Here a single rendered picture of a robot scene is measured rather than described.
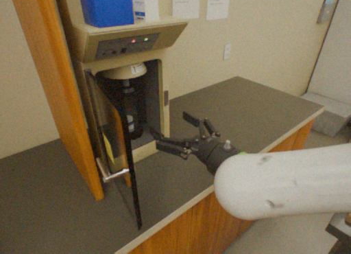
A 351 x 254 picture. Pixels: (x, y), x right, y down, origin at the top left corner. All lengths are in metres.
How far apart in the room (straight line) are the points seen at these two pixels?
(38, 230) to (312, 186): 0.78
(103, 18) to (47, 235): 0.66
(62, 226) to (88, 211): 0.09
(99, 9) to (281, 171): 0.51
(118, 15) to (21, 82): 0.65
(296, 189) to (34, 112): 1.10
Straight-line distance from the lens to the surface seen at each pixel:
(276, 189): 0.35
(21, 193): 1.03
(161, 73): 0.89
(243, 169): 0.36
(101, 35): 0.60
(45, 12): 0.58
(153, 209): 0.82
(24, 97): 1.17
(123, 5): 0.62
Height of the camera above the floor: 1.60
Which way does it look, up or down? 32 degrees down
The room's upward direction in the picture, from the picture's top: straight up
